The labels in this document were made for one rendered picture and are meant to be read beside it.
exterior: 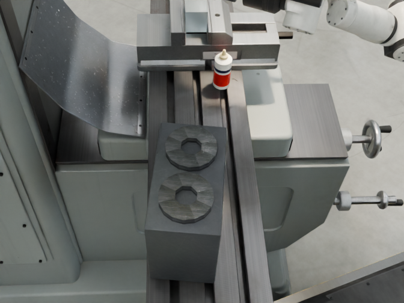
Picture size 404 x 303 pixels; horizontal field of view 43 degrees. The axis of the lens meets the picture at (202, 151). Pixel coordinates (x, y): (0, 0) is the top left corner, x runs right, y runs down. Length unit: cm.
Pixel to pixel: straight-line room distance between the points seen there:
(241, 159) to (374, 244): 119
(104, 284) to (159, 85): 81
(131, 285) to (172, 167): 98
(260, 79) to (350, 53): 152
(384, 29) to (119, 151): 68
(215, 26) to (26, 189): 62
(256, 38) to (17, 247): 92
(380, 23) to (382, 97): 160
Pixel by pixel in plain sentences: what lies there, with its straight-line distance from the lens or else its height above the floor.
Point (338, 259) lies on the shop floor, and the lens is 215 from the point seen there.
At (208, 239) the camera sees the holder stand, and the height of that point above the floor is 113.
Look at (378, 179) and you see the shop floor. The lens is 241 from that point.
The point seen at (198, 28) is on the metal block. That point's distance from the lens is 127.
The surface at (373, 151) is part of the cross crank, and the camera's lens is 160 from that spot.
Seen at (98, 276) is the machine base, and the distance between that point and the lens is 183.
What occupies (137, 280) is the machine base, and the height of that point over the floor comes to 20.
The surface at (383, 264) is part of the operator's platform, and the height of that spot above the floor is 40.
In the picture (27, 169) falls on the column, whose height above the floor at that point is 81.
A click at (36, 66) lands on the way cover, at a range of 117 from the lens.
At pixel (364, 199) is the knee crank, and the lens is 164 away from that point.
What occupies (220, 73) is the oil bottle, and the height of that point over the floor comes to 102.
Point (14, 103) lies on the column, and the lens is 117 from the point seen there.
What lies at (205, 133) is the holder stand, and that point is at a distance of 90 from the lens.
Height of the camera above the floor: 186
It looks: 53 degrees down
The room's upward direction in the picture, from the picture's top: 3 degrees clockwise
